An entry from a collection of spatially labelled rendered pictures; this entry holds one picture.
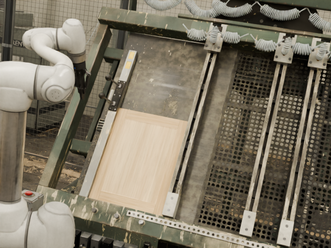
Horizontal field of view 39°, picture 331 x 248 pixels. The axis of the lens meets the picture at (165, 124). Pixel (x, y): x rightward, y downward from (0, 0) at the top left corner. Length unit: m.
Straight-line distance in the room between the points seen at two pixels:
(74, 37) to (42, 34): 0.15
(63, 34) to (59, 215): 0.86
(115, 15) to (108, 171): 1.00
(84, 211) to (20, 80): 1.07
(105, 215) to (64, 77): 1.04
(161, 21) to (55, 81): 1.35
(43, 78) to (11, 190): 0.47
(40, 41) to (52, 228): 0.85
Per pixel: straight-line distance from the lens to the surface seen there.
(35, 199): 2.55
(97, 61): 3.04
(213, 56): 2.84
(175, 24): 2.96
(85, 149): 2.85
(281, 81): 2.76
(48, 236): 1.98
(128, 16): 3.05
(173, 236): 2.51
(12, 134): 1.87
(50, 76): 1.79
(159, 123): 2.74
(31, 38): 2.33
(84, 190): 2.69
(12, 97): 1.81
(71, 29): 2.29
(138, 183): 2.64
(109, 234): 2.61
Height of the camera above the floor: 1.95
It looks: 13 degrees down
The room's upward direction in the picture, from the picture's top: 8 degrees clockwise
